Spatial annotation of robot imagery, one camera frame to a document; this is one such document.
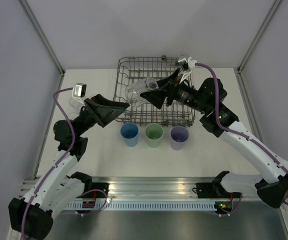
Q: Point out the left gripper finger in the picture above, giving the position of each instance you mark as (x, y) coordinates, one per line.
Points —
(110, 110)
(100, 100)

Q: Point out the right aluminium frame post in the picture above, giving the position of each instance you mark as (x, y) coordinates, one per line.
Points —
(259, 34)

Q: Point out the white slotted cable duct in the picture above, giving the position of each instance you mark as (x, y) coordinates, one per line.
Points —
(119, 205)

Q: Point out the blue plastic cup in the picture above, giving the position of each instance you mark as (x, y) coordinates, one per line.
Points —
(130, 133)

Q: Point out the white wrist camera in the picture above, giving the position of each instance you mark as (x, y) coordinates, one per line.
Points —
(79, 92)
(186, 64)

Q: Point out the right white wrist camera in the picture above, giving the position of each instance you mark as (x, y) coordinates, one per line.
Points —
(186, 64)

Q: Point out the green plastic cup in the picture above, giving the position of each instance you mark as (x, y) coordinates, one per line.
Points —
(154, 133)

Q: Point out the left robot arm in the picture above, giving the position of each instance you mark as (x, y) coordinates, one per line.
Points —
(34, 214)

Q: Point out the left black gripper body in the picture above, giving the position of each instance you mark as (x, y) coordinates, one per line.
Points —
(90, 116)

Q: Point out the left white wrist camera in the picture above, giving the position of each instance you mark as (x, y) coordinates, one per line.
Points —
(79, 92)

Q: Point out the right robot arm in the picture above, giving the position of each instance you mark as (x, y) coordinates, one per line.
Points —
(271, 184)

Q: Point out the aluminium frame post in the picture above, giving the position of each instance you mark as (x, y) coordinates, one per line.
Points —
(41, 35)
(259, 34)

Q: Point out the grey wire dish rack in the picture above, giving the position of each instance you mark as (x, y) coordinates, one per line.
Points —
(133, 69)

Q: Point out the purple plastic cup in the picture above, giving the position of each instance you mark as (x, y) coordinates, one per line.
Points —
(178, 137)

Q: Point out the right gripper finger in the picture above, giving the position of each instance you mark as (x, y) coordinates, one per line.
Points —
(169, 82)
(158, 97)

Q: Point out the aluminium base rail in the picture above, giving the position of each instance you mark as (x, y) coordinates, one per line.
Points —
(152, 188)

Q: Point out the left aluminium frame post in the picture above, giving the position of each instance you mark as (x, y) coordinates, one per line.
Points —
(41, 35)

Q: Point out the clear glass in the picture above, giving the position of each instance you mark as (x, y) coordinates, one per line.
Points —
(134, 90)
(75, 105)

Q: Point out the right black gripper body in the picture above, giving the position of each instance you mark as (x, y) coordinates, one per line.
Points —
(185, 93)

